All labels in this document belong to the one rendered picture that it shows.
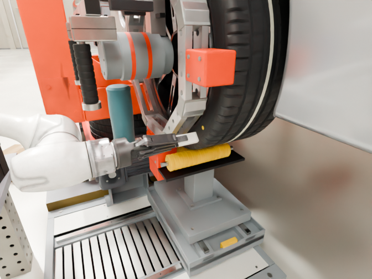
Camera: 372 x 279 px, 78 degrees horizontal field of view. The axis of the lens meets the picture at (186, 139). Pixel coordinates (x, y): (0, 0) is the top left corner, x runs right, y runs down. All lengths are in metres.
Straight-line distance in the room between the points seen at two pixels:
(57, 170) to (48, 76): 0.70
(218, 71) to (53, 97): 0.87
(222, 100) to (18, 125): 0.51
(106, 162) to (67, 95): 0.68
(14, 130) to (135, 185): 0.85
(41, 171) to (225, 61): 0.44
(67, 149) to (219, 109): 0.37
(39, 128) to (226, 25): 0.51
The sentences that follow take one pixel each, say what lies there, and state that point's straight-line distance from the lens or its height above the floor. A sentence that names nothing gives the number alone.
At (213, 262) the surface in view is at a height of 0.11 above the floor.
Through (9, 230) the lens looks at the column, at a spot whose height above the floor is 0.24.
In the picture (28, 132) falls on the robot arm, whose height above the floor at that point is 0.69.
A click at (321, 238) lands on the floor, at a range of 1.41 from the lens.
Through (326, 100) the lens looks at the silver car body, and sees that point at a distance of 0.48.
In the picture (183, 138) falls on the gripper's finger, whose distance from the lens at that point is 0.64.
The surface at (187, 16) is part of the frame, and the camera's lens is 0.56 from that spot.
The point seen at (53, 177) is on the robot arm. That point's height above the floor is 0.64.
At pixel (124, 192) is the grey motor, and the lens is 1.41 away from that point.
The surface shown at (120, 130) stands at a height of 0.58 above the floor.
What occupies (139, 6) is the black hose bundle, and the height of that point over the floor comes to 0.97.
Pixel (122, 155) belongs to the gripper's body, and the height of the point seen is 0.65.
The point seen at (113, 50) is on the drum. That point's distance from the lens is 0.72.
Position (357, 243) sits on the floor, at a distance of 1.47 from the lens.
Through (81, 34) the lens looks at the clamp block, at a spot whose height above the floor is 0.91.
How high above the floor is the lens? 0.91
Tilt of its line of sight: 24 degrees down
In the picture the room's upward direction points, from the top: straight up
